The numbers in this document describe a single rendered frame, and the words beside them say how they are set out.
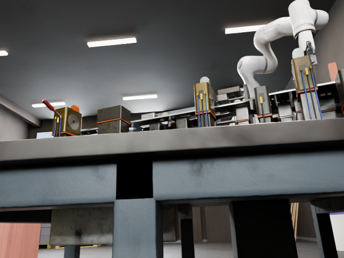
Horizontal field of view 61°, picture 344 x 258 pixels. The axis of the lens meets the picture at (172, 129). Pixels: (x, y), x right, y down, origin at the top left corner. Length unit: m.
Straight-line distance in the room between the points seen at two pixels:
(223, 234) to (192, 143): 9.83
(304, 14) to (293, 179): 0.96
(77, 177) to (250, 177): 0.32
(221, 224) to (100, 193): 9.80
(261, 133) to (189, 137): 0.12
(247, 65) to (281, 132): 1.22
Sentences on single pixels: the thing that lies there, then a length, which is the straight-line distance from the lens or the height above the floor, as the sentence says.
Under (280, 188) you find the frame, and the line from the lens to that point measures 0.54.
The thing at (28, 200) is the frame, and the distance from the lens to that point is 0.62.
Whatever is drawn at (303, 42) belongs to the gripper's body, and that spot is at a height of 1.22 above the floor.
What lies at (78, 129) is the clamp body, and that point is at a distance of 1.41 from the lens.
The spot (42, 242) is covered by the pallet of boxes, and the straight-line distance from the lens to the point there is 11.36.
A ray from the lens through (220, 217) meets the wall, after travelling 10.31.
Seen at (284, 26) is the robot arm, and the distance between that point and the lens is 1.54.
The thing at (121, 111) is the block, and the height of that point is 1.00.
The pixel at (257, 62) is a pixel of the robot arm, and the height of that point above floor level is 1.39.
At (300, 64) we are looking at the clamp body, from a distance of 1.04.
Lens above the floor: 0.54
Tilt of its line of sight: 19 degrees up
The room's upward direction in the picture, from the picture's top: 2 degrees counter-clockwise
